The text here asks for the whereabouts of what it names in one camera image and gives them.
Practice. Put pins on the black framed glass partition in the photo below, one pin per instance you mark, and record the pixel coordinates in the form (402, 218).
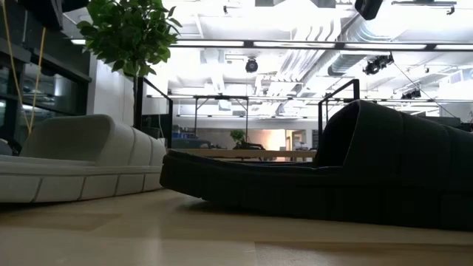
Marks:
(55, 92)

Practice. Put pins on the black ceiling spotlight cluster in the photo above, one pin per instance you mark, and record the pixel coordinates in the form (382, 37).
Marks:
(411, 94)
(377, 64)

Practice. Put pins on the black metal workbench frame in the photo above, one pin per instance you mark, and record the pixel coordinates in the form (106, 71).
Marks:
(221, 97)

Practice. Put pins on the round black ceiling device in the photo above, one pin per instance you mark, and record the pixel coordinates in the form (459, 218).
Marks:
(251, 65)

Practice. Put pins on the leafy green plant black pot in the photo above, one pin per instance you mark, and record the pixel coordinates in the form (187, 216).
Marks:
(129, 37)

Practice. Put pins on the long ceiling light strip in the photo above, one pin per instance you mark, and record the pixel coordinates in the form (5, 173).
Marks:
(295, 44)

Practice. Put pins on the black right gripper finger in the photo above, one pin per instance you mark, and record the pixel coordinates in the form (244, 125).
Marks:
(369, 8)

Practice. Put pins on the light grey rubber slide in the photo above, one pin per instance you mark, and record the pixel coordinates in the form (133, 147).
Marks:
(74, 155)

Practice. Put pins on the wooden shelf with black frame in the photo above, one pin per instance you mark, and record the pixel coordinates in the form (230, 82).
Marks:
(240, 153)

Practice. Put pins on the small green potted plant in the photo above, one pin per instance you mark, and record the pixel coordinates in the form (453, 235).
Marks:
(238, 136)

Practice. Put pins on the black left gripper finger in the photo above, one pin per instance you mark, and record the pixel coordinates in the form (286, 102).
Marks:
(72, 4)

